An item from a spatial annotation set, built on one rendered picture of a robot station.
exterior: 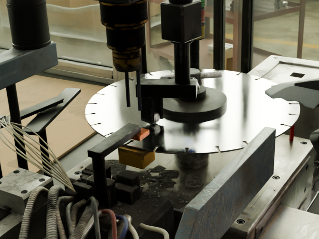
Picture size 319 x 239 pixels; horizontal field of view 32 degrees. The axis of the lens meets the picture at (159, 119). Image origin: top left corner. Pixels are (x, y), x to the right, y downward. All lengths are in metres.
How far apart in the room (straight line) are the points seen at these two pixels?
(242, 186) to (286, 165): 0.30
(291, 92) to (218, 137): 0.11
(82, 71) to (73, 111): 0.24
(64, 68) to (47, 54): 0.75
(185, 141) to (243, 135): 0.08
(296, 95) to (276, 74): 0.42
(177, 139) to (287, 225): 0.20
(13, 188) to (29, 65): 0.19
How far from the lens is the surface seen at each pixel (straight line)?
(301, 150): 0.96
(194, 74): 0.84
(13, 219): 0.80
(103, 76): 1.55
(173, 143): 0.75
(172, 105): 0.85
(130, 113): 0.85
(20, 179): 0.83
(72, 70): 1.62
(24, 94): 1.53
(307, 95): 0.74
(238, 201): 0.62
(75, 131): 1.27
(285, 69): 1.19
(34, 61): 0.87
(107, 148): 0.68
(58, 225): 0.67
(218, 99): 0.86
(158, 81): 0.78
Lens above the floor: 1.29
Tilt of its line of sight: 24 degrees down
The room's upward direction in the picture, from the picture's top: 2 degrees counter-clockwise
